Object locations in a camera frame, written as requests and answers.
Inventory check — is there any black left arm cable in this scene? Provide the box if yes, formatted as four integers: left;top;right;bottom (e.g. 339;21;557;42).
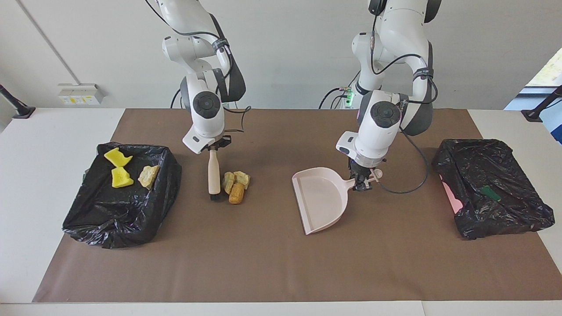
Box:
369;0;437;194

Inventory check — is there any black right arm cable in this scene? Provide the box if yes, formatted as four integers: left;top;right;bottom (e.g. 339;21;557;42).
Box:
145;0;252;134

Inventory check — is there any white wall socket box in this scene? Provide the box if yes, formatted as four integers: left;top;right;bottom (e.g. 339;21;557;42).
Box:
58;83;107;106

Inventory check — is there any beige plastic dustpan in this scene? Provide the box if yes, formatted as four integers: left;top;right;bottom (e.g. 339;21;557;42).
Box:
292;167;383;236

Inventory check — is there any brown cracked foam piece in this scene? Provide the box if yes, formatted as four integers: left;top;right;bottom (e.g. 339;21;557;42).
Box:
229;182;245;205

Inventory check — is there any brown paper table mat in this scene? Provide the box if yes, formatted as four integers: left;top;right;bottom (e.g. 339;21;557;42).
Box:
33;108;562;303

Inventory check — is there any black base cable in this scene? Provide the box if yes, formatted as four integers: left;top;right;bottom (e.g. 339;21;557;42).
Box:
170;85;194;109
318;70;363;109

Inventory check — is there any orange striped sponge piece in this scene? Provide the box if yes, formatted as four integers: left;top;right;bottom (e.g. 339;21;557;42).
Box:
138;165;161;189

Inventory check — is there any white wall conduit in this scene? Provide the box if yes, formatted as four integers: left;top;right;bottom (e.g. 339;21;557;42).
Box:
17;0;82;86

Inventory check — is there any black camera stand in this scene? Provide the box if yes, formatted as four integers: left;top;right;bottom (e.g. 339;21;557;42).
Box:
0;83;36;119
521;85;562;122

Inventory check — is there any black trash bag bin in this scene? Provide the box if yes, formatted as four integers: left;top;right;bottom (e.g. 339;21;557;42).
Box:
62;141;182;250

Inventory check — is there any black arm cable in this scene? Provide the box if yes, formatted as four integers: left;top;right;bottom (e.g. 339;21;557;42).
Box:
369;0;437;194
145;0;252;134

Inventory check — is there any black bag bin pink box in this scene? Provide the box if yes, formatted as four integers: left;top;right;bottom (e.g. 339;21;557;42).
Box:
432;138;555;240

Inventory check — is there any window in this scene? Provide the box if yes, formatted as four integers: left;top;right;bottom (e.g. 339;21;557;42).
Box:
504;46;562;145

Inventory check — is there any notched yellow sponge piece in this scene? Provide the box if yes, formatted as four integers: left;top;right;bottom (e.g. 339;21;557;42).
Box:
104;147;133;168

